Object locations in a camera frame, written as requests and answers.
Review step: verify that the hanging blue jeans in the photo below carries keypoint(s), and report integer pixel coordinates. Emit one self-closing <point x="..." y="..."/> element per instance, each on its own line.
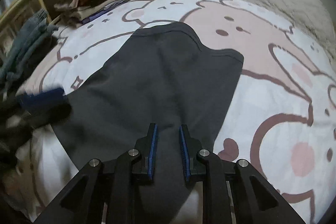
<point x="32" y="34"/>

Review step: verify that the dark grey garment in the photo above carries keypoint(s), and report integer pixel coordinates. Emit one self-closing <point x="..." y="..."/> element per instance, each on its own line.
<point x="162" y="75"/>

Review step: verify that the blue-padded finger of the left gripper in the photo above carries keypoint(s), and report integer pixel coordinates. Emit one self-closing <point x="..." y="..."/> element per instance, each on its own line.
<point x="31" y="111"/>

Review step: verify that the pink cartoon bear bedsheet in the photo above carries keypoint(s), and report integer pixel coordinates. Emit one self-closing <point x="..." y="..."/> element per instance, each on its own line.
<point x="282" y="116"/>

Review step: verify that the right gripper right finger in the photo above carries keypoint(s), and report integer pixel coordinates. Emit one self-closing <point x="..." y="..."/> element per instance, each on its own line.
<point x="233" y="192"/>

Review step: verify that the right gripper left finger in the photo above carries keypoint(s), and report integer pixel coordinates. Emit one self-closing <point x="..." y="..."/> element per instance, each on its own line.
<point x="105" y="191"/>

